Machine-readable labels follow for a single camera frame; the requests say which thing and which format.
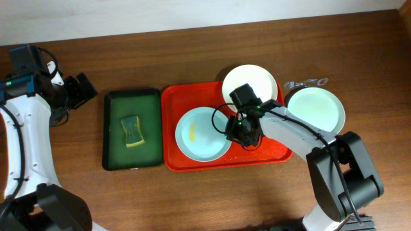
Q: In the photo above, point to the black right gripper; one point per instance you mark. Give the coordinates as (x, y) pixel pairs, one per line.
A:
(241, 134)

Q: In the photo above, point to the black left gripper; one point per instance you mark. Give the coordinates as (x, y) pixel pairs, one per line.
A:
(76, 91)

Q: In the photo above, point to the light blue plate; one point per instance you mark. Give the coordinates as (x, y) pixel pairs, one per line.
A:
(199, 136)

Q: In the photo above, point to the yellow green sponge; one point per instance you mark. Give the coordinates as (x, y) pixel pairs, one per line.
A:
(132, 129)

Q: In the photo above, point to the pale green plate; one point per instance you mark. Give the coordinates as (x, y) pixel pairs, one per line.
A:
(319, 107)

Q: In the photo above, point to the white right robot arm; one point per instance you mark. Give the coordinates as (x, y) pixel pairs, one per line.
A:
(343, 176)

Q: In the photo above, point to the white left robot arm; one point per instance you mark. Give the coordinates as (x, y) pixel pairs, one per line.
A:
(34, 198)

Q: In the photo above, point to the dark green tray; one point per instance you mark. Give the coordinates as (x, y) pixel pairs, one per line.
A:
(120, 104)

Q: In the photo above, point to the red plastic tray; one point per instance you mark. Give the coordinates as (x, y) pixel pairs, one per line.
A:
(176, 100)

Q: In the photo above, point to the cream white plate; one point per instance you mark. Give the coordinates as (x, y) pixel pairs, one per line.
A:
(262, 82)

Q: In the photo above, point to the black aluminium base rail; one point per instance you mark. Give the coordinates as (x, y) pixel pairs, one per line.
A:
(349, 224)

